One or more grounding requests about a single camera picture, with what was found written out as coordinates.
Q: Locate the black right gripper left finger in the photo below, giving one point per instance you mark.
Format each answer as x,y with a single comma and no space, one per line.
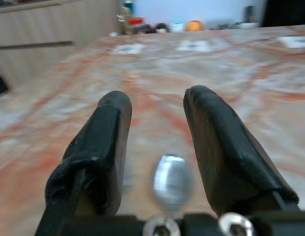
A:
98,147

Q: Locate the dark monitor screen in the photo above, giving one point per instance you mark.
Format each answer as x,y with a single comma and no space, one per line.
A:
285,12

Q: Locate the light wooden cabinet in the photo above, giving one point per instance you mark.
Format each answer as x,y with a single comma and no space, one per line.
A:
51,39

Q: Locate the orange round object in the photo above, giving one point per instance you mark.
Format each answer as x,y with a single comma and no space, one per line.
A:
194,25

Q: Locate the red box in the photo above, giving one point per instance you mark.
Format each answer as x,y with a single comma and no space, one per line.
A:
135,20

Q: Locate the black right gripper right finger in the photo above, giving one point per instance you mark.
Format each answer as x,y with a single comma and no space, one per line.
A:
226,147

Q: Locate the white paper marker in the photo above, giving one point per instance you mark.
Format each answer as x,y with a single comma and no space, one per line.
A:
193,45
127,48
296,41

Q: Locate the white small cup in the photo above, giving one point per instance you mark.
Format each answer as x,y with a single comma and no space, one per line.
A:
177,26

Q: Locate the golden figurine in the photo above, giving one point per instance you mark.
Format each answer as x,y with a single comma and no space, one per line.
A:
125,20

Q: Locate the black haired doll head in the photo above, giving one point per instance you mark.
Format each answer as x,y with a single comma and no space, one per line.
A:
162,27

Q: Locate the silver metal spoon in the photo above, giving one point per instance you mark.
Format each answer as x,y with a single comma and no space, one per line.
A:
172,183

